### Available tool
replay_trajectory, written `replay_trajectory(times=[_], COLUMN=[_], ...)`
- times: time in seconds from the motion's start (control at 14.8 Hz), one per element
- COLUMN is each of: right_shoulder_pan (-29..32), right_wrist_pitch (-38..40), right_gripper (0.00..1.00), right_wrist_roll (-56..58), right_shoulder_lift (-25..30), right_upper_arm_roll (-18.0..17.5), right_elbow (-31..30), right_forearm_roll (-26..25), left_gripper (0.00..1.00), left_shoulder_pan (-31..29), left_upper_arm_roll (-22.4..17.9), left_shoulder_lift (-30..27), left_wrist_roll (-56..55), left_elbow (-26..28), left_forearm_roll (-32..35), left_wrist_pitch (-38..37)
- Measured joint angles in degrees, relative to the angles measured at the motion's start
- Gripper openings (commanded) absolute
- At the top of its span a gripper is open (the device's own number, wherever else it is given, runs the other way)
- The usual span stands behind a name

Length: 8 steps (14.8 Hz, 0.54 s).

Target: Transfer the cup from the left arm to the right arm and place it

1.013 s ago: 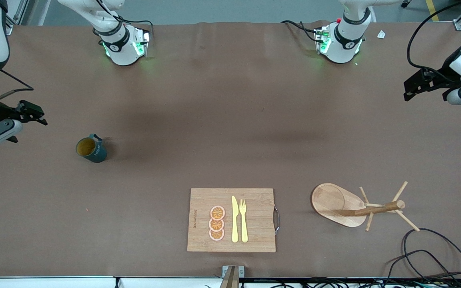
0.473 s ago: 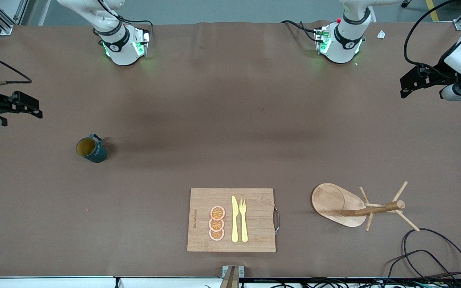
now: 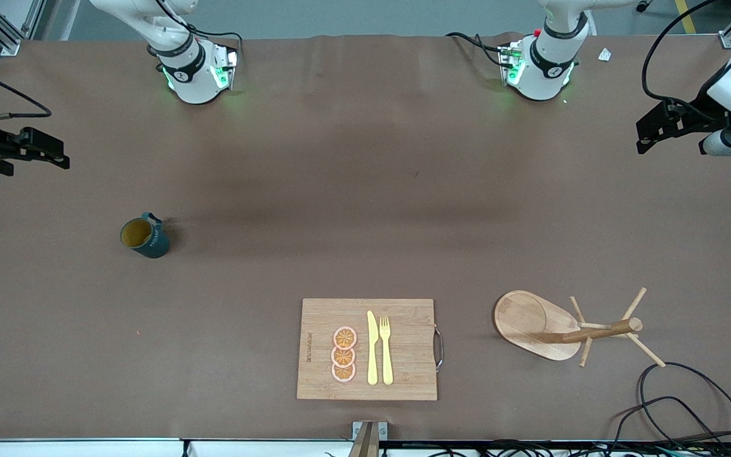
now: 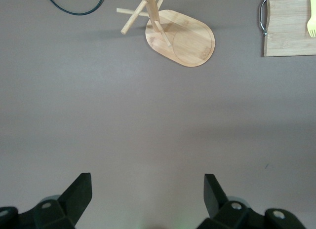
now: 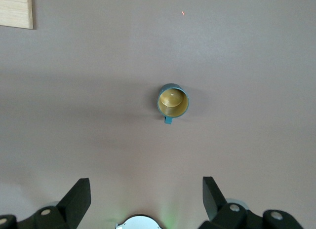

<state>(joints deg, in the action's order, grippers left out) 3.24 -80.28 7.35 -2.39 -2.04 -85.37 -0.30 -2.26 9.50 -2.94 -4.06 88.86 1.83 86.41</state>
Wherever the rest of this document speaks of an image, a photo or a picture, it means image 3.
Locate teal ribbed mug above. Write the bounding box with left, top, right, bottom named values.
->
left=119, top=212, right=171, bottom=260

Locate wooden mug tree stand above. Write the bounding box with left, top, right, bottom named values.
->
left=494, top=287, right=667, bottom=369

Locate brown table cover sheet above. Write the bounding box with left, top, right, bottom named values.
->
left=0, top=33, right=731, bottom=442

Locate bamboo cutting board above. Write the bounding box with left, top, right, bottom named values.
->
left=296, top=298, right=445, bottom=401

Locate yellow plastic fork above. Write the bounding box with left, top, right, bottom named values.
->
left=379, top=315, right=395, bottom=386

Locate yellow plastic knife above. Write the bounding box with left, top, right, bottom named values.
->
left=367, top=310, right=379, bottom=386

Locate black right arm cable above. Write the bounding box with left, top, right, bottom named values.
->
left=0, top=59, right=53, bottom=122

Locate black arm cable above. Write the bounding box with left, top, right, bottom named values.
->
left=0, top=59, right=53, bottom=122
left=641, top=0, right=723, bottom=121

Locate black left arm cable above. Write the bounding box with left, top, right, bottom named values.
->
left=641, top=0, right=723, bottom=121

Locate black left base cable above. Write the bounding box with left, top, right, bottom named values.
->
left=445, top=32, right=507, bottom=68

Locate black looped cable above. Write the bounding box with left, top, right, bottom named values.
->
left=637, top=362, right=731, bottom=457
left=612, top=396, right=725, bottom=457

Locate white table edge rail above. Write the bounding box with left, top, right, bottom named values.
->
left=0, top=437, right=355, bottom=457

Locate black cable bundle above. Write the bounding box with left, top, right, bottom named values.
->
left=324, top=440, right=731, bottom=457

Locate metal bracket with post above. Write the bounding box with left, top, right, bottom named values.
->
left=348, top=421, right=389, bottom=457

